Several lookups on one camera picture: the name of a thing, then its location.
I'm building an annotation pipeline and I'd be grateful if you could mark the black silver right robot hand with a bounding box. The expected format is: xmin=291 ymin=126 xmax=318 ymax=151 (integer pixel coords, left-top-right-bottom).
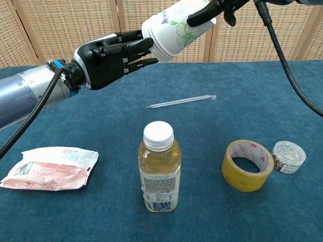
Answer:
xmin=186 ymin=0 xmax=249 ymax=27

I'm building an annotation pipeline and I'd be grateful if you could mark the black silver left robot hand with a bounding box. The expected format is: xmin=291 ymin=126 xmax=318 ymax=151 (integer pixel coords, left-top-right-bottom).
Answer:
xmin=71 ymin=29 xmax=159 ymax=91

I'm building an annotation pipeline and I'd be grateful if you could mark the stack of white paper cups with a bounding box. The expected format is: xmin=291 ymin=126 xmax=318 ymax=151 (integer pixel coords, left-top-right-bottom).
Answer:
xmin=141 ymin=0 xmax=218 ymax=63

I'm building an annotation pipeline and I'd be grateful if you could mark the woven bamboo folding screen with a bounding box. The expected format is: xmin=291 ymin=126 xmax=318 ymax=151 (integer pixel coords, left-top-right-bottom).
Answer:
xmin=0 ymin=0 xmax=323 ymax=69

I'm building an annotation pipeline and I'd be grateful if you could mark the blue felt table cover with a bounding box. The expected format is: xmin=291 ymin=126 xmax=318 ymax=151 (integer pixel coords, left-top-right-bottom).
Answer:
xmin=0 ymin=60 xmax=323 ymax=242

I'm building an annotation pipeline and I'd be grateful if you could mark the clear wrapped drinking straw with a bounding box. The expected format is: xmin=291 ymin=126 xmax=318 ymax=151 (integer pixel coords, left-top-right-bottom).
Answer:
xmin=145 ymin=94 xmax=218 ymax=109

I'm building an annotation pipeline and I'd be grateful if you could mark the pink white tissue packet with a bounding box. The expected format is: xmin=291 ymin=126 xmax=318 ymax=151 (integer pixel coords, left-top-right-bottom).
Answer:
xmin=0 ymin=146 xmax=99 ymax=192

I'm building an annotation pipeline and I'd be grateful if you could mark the yellow tea bottle white cap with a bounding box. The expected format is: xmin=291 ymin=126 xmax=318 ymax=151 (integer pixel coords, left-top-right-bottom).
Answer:
xmin=138 ymin=120 xmax=182 ymax=212

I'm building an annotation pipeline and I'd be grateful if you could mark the clear round box of clips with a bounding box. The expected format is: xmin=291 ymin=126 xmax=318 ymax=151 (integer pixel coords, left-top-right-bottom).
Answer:
xmin=272 ymin=140 xmax=307 ymax=174

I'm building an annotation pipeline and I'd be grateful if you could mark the yellow packing tape roll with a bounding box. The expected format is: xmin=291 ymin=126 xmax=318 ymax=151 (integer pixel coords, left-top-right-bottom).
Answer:
xmin=221 ymin=139 xmax=275 ymax=193

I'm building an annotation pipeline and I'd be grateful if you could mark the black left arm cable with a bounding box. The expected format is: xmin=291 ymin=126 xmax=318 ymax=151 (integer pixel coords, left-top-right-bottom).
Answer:
xmin=0 ymin=67 xmax=64 ymax=159

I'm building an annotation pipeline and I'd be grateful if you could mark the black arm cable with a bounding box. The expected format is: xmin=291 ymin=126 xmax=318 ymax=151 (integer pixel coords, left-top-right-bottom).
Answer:
xmin=0 ymin=67 xmax=64 ymax=159
xmin=253 ymin=0 xmax=323 ymax=118

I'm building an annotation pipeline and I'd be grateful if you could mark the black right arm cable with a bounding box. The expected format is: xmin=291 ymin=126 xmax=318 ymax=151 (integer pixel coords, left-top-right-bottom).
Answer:
xmin=253 ymin=0 xmax=323 ymax=118

